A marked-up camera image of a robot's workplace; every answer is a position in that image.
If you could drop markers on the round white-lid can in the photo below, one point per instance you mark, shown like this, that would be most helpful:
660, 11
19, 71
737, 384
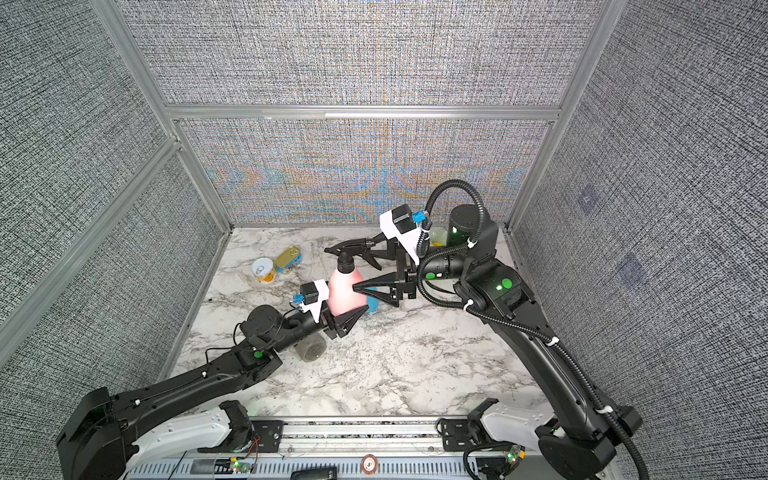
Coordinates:
263, 269

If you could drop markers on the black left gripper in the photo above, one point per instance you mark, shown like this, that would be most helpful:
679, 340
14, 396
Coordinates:
331, 326

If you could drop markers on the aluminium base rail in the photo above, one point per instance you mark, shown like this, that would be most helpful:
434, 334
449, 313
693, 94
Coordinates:
388, 447

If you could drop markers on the light green wavy plate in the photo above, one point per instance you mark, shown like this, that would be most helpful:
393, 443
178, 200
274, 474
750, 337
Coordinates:
438, 236

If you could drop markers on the blue plastic spray bottle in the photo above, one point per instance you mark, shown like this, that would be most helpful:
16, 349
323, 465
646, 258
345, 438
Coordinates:
372, 302

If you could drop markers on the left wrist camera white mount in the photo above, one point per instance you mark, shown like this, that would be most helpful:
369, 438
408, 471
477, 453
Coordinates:
311, 297

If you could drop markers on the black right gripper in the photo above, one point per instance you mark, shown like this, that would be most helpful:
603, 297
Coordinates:
401, 256

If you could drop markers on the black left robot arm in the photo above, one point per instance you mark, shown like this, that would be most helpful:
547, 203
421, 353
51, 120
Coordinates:
101, 437

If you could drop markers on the black spray nozzle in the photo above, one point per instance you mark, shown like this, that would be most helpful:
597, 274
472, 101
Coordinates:
363, 248

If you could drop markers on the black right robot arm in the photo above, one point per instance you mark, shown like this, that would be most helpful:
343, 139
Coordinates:
581, 438

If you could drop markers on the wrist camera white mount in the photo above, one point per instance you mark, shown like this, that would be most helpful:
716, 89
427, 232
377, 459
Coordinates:
311, 297
407, 227

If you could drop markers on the grey translucent bottle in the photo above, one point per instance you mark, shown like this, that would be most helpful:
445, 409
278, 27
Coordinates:
311, 347

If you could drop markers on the gold rectangular tin can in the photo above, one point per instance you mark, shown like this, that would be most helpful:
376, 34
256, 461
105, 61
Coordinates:
288, 259

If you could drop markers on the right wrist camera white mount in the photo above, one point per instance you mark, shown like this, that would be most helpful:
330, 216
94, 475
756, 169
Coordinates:
407, 227

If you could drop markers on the pink plastic spray bottle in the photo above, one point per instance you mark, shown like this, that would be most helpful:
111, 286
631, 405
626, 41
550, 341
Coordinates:
342, 297

